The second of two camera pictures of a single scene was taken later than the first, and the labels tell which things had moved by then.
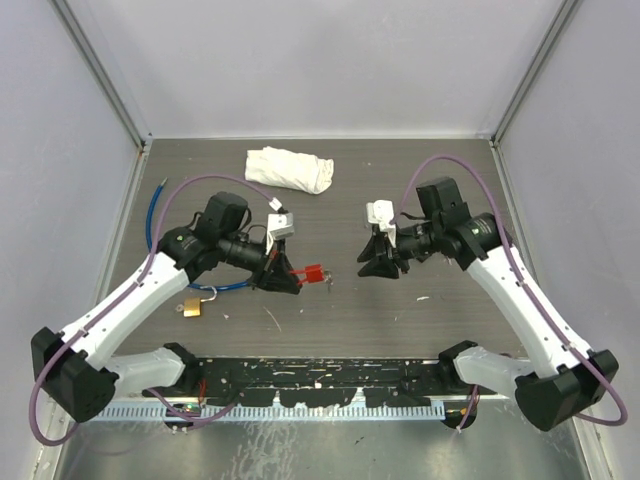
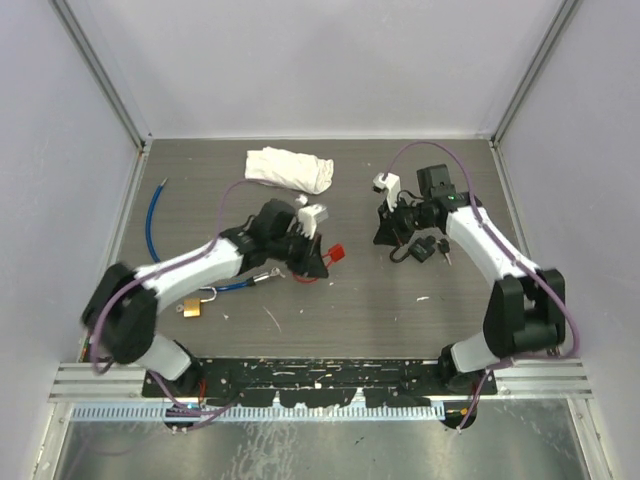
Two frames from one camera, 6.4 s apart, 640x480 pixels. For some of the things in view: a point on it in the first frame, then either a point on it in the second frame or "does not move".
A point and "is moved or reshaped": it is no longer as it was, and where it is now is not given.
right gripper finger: (379, 266) -> (386, 235)
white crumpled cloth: (275, 165) does not move
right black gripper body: (415, 241) -> (406, 218)
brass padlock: (192, 306) does not move
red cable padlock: (313, 273) is moved or reshaped
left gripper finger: (283, 269) -> (316, 267)
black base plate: (319, 381) does not move
